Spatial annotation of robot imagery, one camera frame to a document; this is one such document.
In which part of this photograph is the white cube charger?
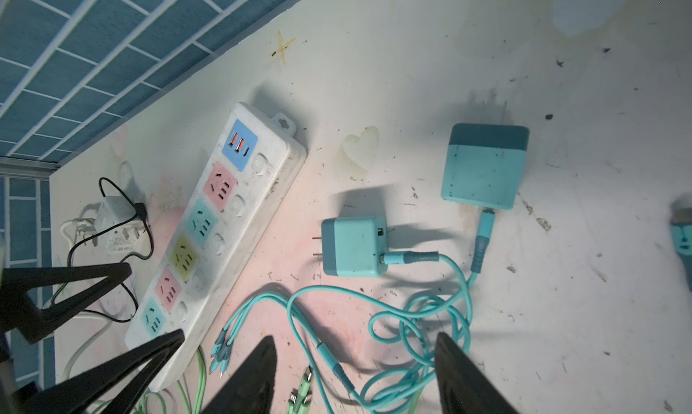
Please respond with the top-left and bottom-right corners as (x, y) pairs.
(95, 195), (145, 255)

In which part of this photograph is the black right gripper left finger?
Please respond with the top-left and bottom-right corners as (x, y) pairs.
(202, 336), (278, 414)

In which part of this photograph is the white multicolour power strip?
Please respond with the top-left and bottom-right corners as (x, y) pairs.
(125, 102), (306, 392)

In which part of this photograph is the teal multi-head cable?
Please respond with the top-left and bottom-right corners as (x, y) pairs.
(209, 283), (380, 410)

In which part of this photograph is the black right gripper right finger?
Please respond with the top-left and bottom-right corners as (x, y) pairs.
(434, 333), (518, 414)

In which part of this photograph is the white power strip cord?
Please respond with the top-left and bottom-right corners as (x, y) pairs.
(58, 218), (115, 383)

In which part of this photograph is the small teal charger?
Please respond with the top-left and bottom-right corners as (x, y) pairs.
(319, 216), (389, 277)

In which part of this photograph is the light green multi-head cable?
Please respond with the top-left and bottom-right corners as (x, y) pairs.
(91, 346), (209, 414)

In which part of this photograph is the black charger cable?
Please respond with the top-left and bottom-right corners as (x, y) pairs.
(50, 177), (155, 324)

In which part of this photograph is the large teal charger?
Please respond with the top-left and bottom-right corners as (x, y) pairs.
(441, 123), (530, 210)

